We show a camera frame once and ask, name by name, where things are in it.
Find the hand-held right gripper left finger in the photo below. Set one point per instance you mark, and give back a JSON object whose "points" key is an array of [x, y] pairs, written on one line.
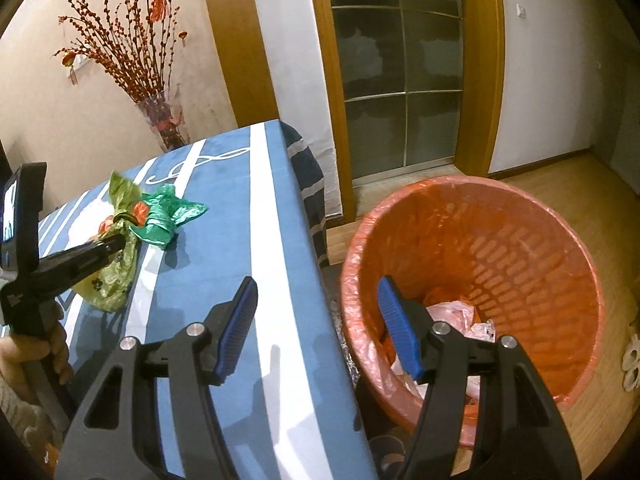
{"points": [[232, 335]]}

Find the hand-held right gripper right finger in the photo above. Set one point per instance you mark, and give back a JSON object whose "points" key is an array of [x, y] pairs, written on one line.
{"points": [[400, 330]]}

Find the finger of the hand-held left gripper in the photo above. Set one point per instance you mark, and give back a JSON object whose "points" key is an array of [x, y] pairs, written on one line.
{"points": [[82, 251], [75, 274]]}

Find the yellow-green plastic bag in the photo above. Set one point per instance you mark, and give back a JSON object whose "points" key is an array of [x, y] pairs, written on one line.
{"points": [[112, 280]]}

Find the green plastic bag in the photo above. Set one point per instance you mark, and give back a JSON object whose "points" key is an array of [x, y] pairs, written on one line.
{"points": [[165, 220]]}

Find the red plastic waste basket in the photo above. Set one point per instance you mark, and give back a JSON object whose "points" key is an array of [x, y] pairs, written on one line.
{"points": [[530, 260]]}

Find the person's left forearm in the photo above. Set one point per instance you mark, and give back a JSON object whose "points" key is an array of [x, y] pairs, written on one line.
{"points": [[15, 420]]}

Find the person's left hand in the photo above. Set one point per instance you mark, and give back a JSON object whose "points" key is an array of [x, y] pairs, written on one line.
{"points": [[60, 355]]}

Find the red bin liner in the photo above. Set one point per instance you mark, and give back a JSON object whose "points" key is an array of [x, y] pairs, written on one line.
{"points": [[400, 240]]}

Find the blue striped tablecloth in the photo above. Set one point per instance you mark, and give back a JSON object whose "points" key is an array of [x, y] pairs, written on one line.
{"points": [[280, 240]]}

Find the glass vase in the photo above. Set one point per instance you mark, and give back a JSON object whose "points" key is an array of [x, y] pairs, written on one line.
{"points": [[160, 120]]}

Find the vase with red branches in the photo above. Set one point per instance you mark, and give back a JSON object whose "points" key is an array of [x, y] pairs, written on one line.
{"points": [[125, 60]]}

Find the white patterned slipper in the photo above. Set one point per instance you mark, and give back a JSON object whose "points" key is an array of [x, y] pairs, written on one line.
{"points": [[631, 360]]}

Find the white wall socket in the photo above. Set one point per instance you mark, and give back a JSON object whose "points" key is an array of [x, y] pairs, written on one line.
{"points": [[84, 64]]}

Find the wooden wall trim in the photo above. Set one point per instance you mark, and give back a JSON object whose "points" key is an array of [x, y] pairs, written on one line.
{"points": [[240, 60]]}

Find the glass door with wooden frame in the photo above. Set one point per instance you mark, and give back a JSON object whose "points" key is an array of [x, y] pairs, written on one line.
{"points": [[380, 50]]}

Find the white light switch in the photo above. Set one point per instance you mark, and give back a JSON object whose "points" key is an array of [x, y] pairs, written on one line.
{"points": [[522, 10]]}

